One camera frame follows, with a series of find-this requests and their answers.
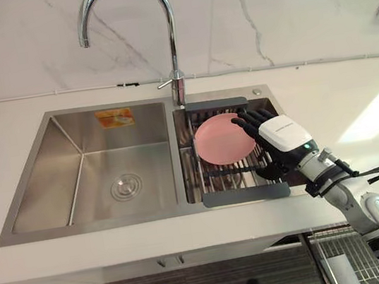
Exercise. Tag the steel dish drying rack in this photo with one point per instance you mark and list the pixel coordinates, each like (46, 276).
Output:
(232, 175)

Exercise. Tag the stainless steel double sink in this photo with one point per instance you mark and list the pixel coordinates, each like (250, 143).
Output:
(108, 168)

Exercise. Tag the round steel sink plug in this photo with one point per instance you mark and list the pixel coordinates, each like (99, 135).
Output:
(256, 91)

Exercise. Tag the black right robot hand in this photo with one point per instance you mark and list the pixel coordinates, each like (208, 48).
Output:
(283, 135)

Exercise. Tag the pink plastic plate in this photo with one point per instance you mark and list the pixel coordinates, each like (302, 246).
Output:
(219, 141)

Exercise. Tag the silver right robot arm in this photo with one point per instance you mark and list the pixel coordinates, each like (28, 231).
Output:
(359, 202)

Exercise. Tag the round sink drain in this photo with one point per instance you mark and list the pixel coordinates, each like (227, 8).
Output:
(126, 188)

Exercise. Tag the chrome gooseneck faucet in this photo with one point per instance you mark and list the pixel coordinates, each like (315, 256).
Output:
(167, 38)

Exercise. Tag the orange sink sticker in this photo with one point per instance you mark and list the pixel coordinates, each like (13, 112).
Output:
(114, 118)

